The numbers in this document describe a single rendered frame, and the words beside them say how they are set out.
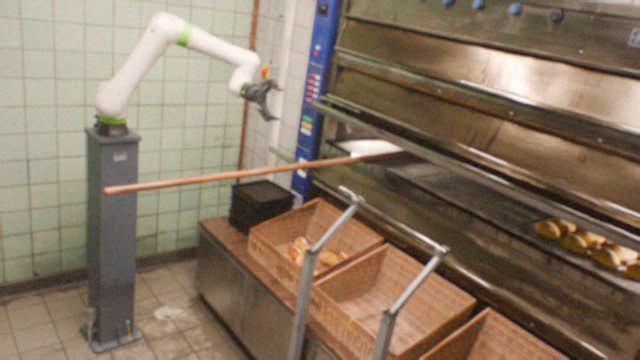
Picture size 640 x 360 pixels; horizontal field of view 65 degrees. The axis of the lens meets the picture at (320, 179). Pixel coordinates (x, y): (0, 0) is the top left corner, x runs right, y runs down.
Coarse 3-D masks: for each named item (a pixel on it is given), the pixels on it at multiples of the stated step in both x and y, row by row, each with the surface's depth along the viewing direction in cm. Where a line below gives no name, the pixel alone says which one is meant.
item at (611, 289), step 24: (336, 144) 294; (384, 168) 266; (432, 192) 243; (456, 216) 227; (480, 216) 223; (504, 240) 209; (528, 240) 206; (552, 264) 194; (576, 264) 192; (600, 288) 181; (624, 288) 179
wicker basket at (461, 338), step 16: (480, 320) 214; (496, 320) 212; (464, 336) 210; (480, 336) 216; (496, 336) 211; (512, 336) 206; (528, 336) 201; (432, 352) 197; (448, 352) 205; (464, 352) 215; (480, 352) 214; (496, 352) 210; (528, 352) 200; (544, 352) 196
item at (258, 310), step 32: (224, 224) 311; (224, 256) 290; (224, 288) 295; (256, 288) 265; (224, 320) 309; (256, 320) 269; (288, 320) 244; (256, 352) 272; (288, 352) 247; (320, 352) 226
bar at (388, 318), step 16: (288, 160) 260; (320, 176) 242; (352, 208) 223; (368, 208) 217; (336, 224) 221; (400, 224) 204; (320, 240) 220; (432, 240) 193; (304, 256) 218; (304, 272) 220; (304, 288) 221; (416, 288) 187; (304, 304) 224; (400, 304) 184; (304, 320) 229; (384, 320) 183; (384, 336) 184; (384, 352) 187
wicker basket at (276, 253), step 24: (288, 216) 291; (312, 216) 303; (336, 216) 290; (264, 240) 267; (288, 240) 298; (312, 240) 301; (360, 240) 274; (264, 264) 270; (288, 264) 252; (336, 264) 247; (288, 288) 254
